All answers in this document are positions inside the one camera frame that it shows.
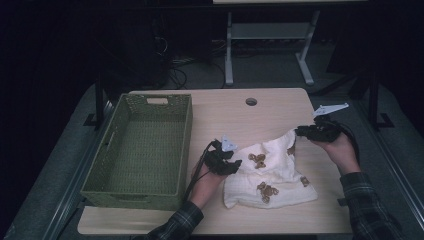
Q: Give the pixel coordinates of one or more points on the black metal post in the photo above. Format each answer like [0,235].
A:
[99,100]
[373,100]

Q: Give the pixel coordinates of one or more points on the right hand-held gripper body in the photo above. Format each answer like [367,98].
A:
[325,130]

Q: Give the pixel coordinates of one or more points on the aluminium rail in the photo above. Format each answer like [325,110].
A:
[396,170]
[78,173]

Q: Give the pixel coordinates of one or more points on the dark equipment cabinet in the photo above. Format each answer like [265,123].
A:
[140,50]

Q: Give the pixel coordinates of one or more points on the white cloth with brown print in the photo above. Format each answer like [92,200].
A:
[273,176]

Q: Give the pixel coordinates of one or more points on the person's right hand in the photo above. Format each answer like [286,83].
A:
[343,153]

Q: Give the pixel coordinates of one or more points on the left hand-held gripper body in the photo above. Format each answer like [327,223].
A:
[218,160]

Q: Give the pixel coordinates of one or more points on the person's left hand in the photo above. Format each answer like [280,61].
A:
[208,186]

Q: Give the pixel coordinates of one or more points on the dark tape piece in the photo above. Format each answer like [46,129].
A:
[342,201]

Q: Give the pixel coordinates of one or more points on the white metal table frame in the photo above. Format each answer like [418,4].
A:
[266,30]

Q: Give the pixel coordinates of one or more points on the green woven basket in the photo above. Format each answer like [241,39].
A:
[143,153]

